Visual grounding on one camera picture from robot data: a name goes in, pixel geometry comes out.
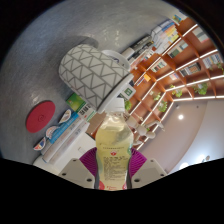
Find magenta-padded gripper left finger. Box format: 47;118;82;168
58;146;99;191

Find wooden artist mannequin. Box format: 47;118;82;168
124;111;166;148

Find stack of colourful books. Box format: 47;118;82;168
150;19;179;54

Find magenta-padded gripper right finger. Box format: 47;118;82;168
128;146;168;190

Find brown chair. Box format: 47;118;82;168
85;111;108;136

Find white blue tissue pack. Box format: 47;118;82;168
32;109;92;164

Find pile of magazines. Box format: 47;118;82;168
120;34;156;66

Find white patterned mug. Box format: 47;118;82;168
58;44;135;114

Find flat green white box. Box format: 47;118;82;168
65;92;98;123

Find flat round red coaster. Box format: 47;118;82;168
25;100;57;134

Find yellow drink bottle white cap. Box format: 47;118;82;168
94;98;135;192

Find tall green white carton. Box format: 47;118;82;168
121;84;137;101

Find wooden shelf unit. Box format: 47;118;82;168
128;16;224;153

